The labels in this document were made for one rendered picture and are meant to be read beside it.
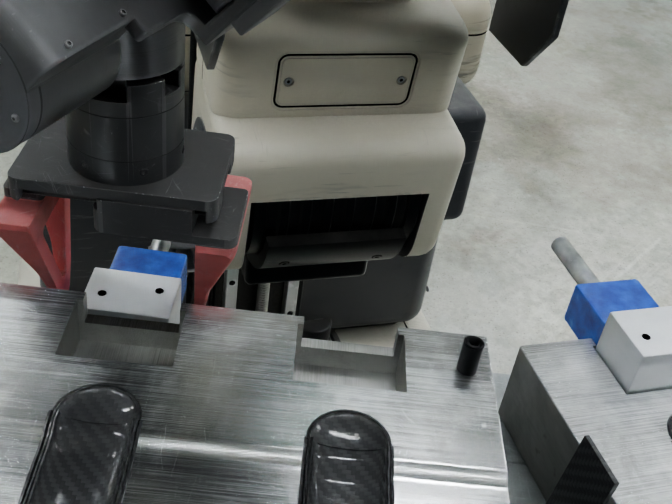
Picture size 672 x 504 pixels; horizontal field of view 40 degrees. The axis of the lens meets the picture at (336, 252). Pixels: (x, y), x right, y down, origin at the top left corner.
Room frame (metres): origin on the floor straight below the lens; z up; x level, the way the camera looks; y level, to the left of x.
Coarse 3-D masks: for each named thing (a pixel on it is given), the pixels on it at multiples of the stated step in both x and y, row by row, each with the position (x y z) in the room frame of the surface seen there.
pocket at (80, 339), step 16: (80, 304) 0.33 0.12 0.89; (80, 320) 0.33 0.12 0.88; (96, 320) 0.33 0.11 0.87; (112, 320) 0.33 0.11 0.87; (128, 320) 0.34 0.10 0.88; (144, 320) 0.34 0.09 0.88; (64, 336) 0.31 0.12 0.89; (80, 336) 0.33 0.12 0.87; (96, 336) 0.33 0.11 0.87; (112, 336) 0.33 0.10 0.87; (128, 336) 0.33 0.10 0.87; (144, 336) 0.33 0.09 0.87; (160, 336) 0.33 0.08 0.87; (176, 336) 0.33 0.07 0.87; (64, 352) 0.30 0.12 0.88; (80, 352) 0.32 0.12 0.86; (96, 352) 0.32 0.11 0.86; (112, 352) 0.32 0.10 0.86; (128, 352) 0.33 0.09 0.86; (144, 352) 0.33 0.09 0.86; (160, 352) 0.33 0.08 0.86
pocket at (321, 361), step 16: (400, 336) 0.34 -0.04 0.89; (304, 352) 0.34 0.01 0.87; (320, 352) 0.34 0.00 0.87; (336, 352) 0.34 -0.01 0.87; (352, 352) 0.34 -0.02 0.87; (368, 352) 0.34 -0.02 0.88; (384, 352) 0.34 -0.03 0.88; (400, 352) 0.34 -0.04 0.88; (304, 368) 0.33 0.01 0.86; (320, 368) 0.34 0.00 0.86; (336, 368) 0.34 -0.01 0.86; (352, 368) 0.34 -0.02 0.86; (368, 368) 0.34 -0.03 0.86; (384, 368) 0.34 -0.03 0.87; (400, 368) 0.33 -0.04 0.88; (336, 384) 0.33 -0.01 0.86; (352, 384) 0.33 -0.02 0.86; (368, 384) 0.33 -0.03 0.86; (384, 384) 0.33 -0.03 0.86; (400, 384) 0.32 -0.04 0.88
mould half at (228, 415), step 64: (0, 320) 0.31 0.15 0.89; (64, 320) 0.31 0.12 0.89; (192, 320) 0.33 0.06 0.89; (256, 320) 0.33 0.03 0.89; (0, 384) 0.27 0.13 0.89; (64, 384) 0.27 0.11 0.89; (128, 384) 0.28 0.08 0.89; (192, 384) 0.29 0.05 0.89; (256, 384) 0.29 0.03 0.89; (320, 384) 0.30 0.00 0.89; (448, 384) 0.31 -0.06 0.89; (0, 448) 0.24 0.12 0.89; (192, 448) 0.25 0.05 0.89; (256, 448) 0.26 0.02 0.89; (448, 448) 0.27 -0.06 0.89
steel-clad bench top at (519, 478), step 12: (492, 372) 0.42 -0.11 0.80; (504, 384) 0.41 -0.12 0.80; (504, 432) 0.37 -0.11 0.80; (504, 444) 0.36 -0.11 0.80; (516, 456) 0.35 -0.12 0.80; (516, 468) 0.35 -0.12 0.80; (516, 480) 0.34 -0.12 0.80; (528, 480) 0.34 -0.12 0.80; (516, 492) 0.33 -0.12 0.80; (528, 492) 0.33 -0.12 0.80; (540, 492) 0.33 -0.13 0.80
